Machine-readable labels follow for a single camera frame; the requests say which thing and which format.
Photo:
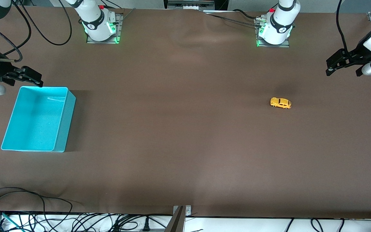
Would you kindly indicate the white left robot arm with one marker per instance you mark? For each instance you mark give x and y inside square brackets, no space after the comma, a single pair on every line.
[280,25]

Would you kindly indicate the silver metal bracket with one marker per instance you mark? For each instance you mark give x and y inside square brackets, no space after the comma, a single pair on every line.
[188,211]

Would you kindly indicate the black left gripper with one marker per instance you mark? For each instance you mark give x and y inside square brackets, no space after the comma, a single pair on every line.
[358,54]

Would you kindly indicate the brown table cover cloth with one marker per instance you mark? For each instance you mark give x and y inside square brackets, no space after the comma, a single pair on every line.
[185,135]

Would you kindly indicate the yellow toy beetle car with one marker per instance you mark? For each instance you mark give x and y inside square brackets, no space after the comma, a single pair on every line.
[280,103]

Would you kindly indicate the grey metal device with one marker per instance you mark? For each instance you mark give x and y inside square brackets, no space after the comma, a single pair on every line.
[188,4]

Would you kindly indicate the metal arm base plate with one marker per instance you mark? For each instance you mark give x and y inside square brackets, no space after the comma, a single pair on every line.
[103,42]
[272,46]

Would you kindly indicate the turquoise plastic bin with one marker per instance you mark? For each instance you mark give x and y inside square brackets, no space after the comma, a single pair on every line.
[34,122]

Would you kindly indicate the dark camera stand post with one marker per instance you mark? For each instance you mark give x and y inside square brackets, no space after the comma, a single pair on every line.
[176,224]

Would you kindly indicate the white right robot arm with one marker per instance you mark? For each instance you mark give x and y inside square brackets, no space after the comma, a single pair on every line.
[95,22]

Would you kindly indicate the black power plug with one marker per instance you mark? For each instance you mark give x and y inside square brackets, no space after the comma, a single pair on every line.
[146,227]

